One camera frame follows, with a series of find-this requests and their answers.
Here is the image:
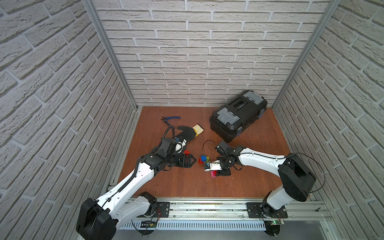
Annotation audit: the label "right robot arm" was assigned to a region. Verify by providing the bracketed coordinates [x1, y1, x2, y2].
[215, 142, 320, 219]

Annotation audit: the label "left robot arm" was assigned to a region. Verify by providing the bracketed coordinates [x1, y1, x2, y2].
[76, 125, 204, 240]

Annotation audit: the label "black work glove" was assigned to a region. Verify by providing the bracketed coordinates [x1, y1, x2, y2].
[176, 124, 204, 143]

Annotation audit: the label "black plastic toolbox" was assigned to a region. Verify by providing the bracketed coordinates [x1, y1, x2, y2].
[209, 90, 268, 143]

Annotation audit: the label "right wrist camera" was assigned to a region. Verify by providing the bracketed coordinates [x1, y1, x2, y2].
[204, 161, 222, 172]

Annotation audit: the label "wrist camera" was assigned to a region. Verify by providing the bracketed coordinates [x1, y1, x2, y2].
[159, 138, 187, 155]
[204, 161, 222, 172]

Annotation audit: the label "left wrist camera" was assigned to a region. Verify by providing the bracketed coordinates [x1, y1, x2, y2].
[159, 138, 187, 155]

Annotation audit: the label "blue handled pliers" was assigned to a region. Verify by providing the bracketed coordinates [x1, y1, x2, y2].
[161, 116, 181, 126]

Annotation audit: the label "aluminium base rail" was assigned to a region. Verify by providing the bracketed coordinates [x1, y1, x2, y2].
[85, 196, 334, 232]

